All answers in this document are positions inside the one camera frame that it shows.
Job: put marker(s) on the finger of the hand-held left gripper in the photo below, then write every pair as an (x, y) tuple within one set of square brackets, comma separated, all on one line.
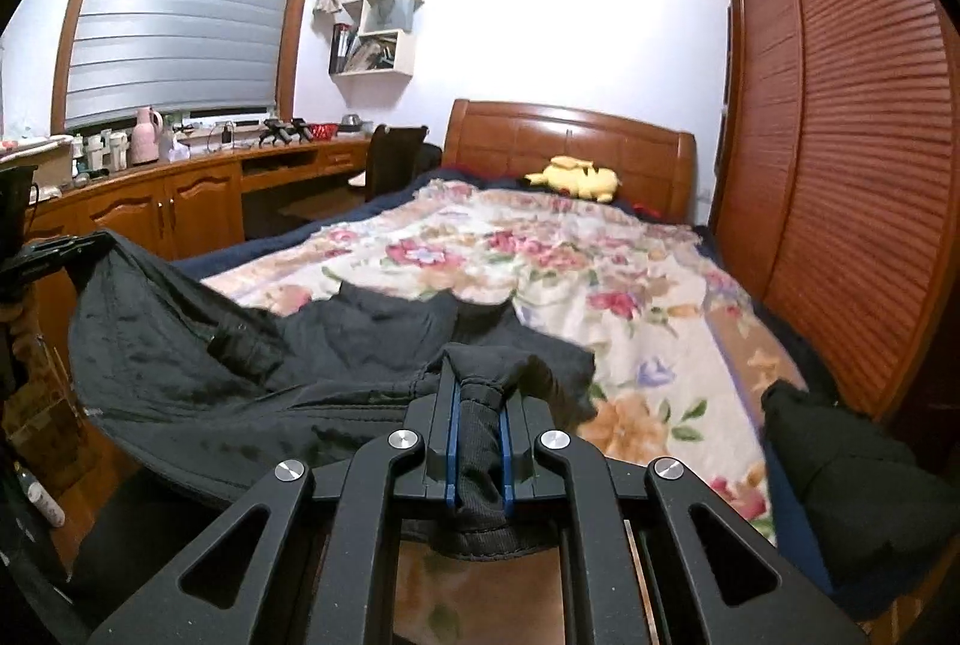
[(64, 253)]

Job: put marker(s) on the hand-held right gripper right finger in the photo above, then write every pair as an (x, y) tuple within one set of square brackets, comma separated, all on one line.
[(507, 457)]

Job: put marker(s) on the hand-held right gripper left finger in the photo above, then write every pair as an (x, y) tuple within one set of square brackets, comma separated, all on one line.
[(450, 442)]

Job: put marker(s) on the black zip jacket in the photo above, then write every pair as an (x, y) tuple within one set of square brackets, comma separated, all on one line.
[(225, 382)]

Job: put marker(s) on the dark folded clothes pile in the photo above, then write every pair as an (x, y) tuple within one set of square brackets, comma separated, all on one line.
[(847, 487)]

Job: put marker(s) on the white storage box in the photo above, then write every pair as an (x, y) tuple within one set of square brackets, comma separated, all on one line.
[(41, 161)]

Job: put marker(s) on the pink bottle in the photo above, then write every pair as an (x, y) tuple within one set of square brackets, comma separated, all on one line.
[(146, 142)]

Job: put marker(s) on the wooden desk cabinet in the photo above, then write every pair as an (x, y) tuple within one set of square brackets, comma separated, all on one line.
[(195, 199)]

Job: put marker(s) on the floral blanket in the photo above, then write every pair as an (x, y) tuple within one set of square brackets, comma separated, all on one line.
[(600, 285)]

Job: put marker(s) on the black power adapter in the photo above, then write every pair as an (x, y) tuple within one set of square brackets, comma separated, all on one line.
[(226, 136)]

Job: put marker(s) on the white spray bottle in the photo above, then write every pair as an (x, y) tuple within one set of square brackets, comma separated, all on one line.
[(43, 499)]

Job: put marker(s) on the grey window blind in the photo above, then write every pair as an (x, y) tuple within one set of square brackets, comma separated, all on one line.
[(187, 15)]

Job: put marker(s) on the dark brown chair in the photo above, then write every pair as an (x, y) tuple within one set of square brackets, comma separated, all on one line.
[(394, 161)]

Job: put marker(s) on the yellow plush toy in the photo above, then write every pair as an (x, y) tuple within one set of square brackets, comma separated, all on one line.
[(581, 180)]

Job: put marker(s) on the red basket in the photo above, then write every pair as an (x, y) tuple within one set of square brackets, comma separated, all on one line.
[(324, 131)]

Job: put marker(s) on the wooden bed headboard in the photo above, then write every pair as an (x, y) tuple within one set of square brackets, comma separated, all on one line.
[(525, 139)]

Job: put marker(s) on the grey metal pot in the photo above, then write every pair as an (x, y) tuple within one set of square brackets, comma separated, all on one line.
[(355, 124)]

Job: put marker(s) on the black binder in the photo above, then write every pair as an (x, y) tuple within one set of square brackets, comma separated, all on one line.
[(341, 49)]

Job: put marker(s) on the grey paper bag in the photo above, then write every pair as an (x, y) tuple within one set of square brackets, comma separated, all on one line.
[(388, 13)]

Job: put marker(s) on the wooden louvred wardrobe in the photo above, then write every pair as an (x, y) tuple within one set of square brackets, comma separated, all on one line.
[(847, 127)]

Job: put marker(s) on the wooden window frame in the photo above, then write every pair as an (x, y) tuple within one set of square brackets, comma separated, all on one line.
[(294, 15)]

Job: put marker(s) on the white wall shelf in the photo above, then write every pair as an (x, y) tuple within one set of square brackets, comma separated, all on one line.
[(405, 52)]

